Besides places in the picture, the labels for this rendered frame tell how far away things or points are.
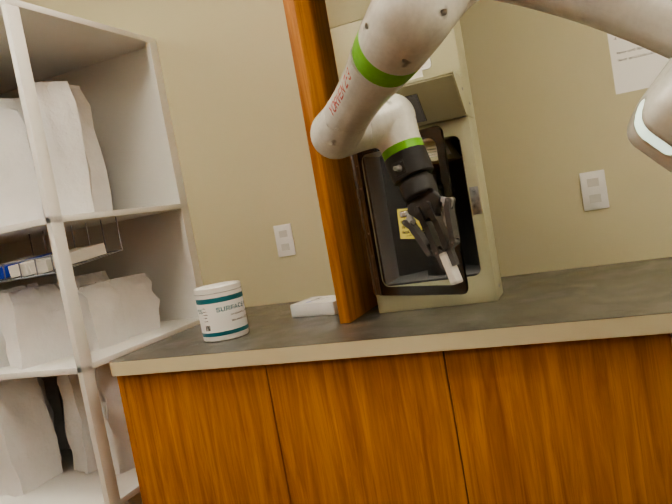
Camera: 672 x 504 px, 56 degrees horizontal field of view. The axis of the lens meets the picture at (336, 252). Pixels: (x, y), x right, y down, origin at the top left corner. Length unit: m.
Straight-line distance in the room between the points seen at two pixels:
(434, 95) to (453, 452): 0.83
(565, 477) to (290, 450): 0.64
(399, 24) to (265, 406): 1.03
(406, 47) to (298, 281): 1.46
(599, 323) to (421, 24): 0.71
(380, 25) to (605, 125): 1.20
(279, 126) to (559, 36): 0.95
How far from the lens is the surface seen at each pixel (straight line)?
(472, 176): 1.64
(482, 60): 2.10
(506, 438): 1.48
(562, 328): 1.36
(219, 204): 2.42
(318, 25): 1.86
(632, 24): 0.99
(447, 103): 1.60
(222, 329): 1.78
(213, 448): 1.77
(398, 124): 1.36
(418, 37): 0.95
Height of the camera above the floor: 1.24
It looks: 4 degrees down
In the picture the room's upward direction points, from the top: 10 degrees counter-clockwise
